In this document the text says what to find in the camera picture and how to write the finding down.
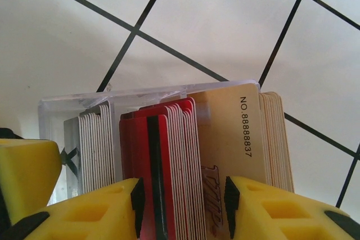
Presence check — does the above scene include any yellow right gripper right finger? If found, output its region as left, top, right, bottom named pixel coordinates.
left=224, top=176, right=360, bottom=240

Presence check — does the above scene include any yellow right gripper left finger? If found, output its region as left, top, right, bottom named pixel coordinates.
left=8, top=177, right=146, bottom=240

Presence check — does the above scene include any red card stack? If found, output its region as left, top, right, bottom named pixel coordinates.
left=119, top=97, right=209, bottom=240

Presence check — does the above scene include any gold VIP card stack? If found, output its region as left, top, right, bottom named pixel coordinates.
left=187, top=83, right=295, bottom=240

